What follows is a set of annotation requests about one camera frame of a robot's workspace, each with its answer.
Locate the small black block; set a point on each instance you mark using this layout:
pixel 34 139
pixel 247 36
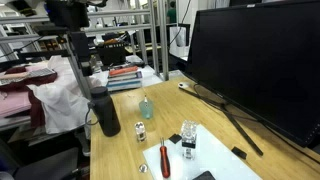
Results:
pixel 239 153
pixel 175 138

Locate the slanted aluminium stand post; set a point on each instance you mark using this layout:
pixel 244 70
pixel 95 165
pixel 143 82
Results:
pixel 79 75

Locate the black monitor stand legs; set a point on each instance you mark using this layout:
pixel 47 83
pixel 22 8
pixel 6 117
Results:
pixel 245 135

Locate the aluminium frame posts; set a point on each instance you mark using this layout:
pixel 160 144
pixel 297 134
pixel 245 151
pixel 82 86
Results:
pixel 163 36

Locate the teal plastic cup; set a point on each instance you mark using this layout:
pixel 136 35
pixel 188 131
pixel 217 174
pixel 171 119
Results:
pixel 146 110

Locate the white paper mat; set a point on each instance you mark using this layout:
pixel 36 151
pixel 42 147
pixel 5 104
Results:
pixel 216 160

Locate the black storage basket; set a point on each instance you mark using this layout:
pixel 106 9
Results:
pixel 111 54

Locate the small silver metal disc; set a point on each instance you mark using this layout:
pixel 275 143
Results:
pixel 143 168

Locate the black water bottle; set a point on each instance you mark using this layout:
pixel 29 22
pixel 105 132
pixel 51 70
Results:
pixel 106 113

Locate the small clear glass jar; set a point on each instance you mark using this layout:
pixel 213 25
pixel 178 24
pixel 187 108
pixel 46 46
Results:
pixel 140 131

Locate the white cloth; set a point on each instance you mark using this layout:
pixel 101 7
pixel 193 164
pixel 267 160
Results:
pixel 63 96

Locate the stack of books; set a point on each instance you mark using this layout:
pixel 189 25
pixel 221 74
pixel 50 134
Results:
pixel 124 79

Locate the large black monitor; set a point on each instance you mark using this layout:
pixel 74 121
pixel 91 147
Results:
pixel 260 60

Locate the tall clear glass shaker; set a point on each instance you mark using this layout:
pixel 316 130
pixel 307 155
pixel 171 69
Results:
pixel 189 136

